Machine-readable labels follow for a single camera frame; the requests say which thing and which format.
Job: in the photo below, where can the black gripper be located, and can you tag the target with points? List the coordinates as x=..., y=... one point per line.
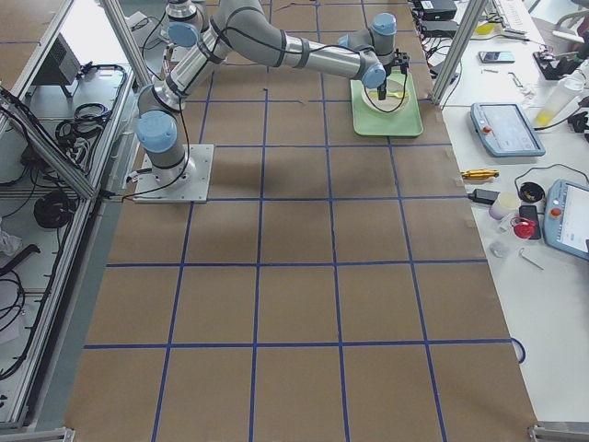
x=383, y=87

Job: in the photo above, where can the white paper cup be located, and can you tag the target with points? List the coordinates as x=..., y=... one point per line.
x=505, y=203

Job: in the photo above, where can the yellow plastic fork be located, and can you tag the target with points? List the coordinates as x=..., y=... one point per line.
x=394, y=94

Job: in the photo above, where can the white round plate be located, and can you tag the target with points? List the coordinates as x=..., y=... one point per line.
x=389, y=104

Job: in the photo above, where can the red round cap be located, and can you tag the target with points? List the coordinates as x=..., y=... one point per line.
x=523, y=228

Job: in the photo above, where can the squeeze bottle yellow liquid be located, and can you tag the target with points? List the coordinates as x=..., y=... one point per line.
x=566, y=90

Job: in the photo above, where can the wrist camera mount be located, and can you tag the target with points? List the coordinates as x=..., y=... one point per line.
x=402, y=61

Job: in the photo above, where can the light green tray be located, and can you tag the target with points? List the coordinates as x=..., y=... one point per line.
x=405, y=122

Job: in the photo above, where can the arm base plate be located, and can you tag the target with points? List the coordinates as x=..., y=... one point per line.
x=182, y=184

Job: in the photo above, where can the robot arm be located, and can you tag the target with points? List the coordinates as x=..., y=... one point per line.
x=367, y=55
x=190, y=12

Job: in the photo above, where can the black smartphone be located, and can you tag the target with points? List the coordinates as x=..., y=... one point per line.
x=500, y=57

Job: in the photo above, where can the teach pendant tablet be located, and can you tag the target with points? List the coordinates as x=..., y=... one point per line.
x=504, y=130

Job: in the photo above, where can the right frame post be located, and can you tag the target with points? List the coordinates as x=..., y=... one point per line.
x=466, y=27

